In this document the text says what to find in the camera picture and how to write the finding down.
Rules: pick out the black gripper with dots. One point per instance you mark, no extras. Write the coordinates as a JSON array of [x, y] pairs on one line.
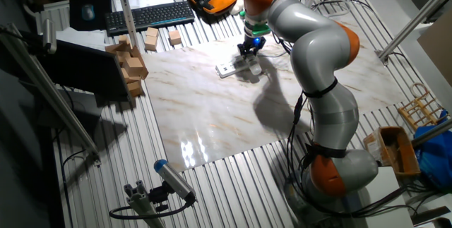
[[251, 44]]

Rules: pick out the white plug adapter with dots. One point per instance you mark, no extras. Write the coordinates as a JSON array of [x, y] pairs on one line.
[[254, 66]]

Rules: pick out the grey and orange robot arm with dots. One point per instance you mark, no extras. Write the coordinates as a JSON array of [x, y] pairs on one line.
[[318, 51]]

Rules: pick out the white power strip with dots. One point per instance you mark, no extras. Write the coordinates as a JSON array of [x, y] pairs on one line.
[[229, 68]]

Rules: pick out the white rounded object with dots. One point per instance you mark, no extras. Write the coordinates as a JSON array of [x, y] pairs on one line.
[[237, 6]]

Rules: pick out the marble pattern board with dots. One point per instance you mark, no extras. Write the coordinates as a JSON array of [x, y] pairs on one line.
[[219, 115]]

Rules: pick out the light wooden block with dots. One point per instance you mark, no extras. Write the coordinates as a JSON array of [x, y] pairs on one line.
[[136, 65], [135, 88], [123, 39], [152, 32], [130, 77], [174, 38], [116, 48], [123, 58], [150, 43]]

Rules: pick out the black keyboard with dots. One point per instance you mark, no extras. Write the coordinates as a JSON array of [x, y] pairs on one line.
[[152, 17]]

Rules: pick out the black mouse pad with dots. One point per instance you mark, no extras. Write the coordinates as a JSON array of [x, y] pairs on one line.
[[102, 5]]

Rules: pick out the dark flat monitor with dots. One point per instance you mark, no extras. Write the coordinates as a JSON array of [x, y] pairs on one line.
[[84, 67]]

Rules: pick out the grey computer mouse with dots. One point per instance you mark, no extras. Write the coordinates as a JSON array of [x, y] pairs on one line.
[[88, 12]]

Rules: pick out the aluminium profile beam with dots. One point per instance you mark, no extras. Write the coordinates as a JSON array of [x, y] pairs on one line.
[[413, 19], [49, 94]]

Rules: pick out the orange brown open box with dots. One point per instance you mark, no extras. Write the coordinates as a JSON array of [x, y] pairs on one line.
[[395, 150]]

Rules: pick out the wooden rack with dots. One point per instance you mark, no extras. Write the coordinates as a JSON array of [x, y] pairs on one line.
[[420, 109]]

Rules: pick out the brown cardboard sheet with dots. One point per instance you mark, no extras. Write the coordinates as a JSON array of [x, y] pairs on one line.
[[438, 48]]

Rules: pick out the blue bag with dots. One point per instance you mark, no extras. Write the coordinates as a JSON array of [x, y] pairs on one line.
[[436, 154]]

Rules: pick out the silver depth camera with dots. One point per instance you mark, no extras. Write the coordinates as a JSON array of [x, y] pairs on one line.
[[173, 178], [49, 35]]

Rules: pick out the aluminium camera mount profile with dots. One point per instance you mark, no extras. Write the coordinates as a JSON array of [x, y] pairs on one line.
[[143, 203]]

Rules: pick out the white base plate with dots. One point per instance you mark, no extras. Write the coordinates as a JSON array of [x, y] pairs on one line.
[[385, 199]]

